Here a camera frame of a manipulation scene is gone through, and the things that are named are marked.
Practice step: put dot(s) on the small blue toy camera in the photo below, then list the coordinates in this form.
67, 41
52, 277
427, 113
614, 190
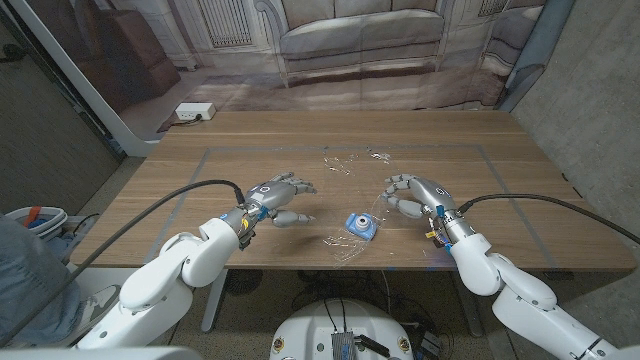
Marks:
361, 227

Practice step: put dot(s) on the grey finned electronics box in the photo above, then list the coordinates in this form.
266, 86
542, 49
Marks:
343, 346

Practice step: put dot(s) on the grey table leg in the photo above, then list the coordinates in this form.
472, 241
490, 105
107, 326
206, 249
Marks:
467, 310

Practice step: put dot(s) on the printed sofa room backdrop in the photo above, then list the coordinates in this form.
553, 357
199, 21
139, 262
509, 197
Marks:
350, 50

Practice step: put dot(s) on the person in blue jeans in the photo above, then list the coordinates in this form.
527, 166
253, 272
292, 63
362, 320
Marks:
30, 285

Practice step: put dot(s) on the white power strip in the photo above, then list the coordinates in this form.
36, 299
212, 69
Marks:
195, 110

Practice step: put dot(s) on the blue-grey rolled backdrop edge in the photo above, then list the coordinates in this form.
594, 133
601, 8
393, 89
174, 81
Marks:
537, 45

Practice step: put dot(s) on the white backdrop frame pole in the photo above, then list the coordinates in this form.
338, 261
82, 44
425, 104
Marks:
85, 85

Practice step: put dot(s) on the white robot torso base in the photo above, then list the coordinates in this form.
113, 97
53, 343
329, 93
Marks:
310, 330

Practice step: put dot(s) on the clear cellophane sheet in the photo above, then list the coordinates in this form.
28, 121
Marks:
350, 245

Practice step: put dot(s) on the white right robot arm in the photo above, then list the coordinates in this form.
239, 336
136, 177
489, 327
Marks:
520, 295

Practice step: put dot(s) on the white plastic bucket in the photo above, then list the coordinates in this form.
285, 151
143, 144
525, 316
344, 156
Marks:
47, 217

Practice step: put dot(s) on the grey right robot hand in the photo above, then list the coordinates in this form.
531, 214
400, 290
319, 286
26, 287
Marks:
430, 192

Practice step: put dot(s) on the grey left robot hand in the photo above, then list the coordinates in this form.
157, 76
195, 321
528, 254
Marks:
270, 195

